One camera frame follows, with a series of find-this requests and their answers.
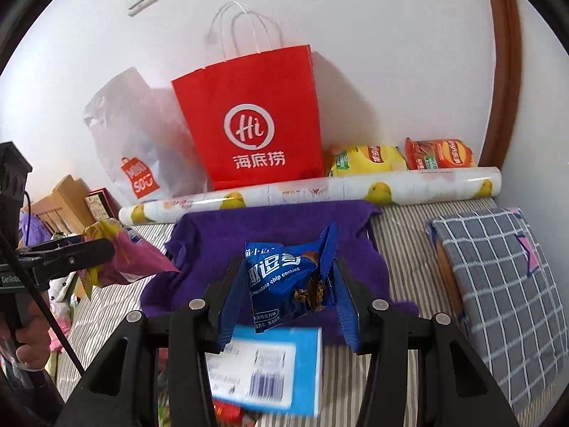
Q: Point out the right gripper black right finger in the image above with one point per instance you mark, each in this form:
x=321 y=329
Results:
x=455 y=388

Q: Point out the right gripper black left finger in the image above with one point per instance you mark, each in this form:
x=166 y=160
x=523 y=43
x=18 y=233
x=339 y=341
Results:
x=119 y=388

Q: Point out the pink yellow chip bag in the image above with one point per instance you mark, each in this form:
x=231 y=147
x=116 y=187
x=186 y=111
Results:
x=134 y=257

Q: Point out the blue cookie packet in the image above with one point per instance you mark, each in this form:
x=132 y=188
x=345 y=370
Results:
x=289 y=282

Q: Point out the left hand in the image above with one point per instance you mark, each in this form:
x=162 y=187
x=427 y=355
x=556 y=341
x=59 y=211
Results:
x=34 y=350

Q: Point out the grey checked pillow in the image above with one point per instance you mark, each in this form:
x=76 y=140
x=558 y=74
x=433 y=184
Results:
x=512 y=312

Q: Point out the patterned brown book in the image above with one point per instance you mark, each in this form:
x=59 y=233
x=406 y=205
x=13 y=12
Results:
x=102 y=205

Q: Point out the red snack packet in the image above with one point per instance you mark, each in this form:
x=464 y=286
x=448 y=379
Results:
x=229 y=414

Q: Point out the striped quilted mattress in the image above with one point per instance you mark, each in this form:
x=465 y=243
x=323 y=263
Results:
x=247 y=295

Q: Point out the blue tissue pack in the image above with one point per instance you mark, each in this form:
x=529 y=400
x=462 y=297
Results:
x=276 y=371

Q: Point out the purple towel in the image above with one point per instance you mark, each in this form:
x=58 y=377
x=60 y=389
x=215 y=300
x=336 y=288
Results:
x=203 y=244

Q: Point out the white Miniso plastic bag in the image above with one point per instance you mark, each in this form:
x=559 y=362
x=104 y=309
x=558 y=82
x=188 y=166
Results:
x=142 y=140

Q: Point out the lemon print paper roll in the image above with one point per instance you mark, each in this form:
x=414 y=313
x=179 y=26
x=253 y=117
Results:
x=381 y=189

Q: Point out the orange Lays chip bag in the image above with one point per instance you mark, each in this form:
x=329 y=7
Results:
x=438 y=154

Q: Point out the yellow Lays chip bag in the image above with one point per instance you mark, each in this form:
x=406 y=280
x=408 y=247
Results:
x=361 y=159

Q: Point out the red Haidilao paper bag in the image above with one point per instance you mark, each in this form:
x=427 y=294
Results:
x=255 y=118

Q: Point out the wooden door frame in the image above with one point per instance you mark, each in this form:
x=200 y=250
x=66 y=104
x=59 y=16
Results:
x=507 y=82

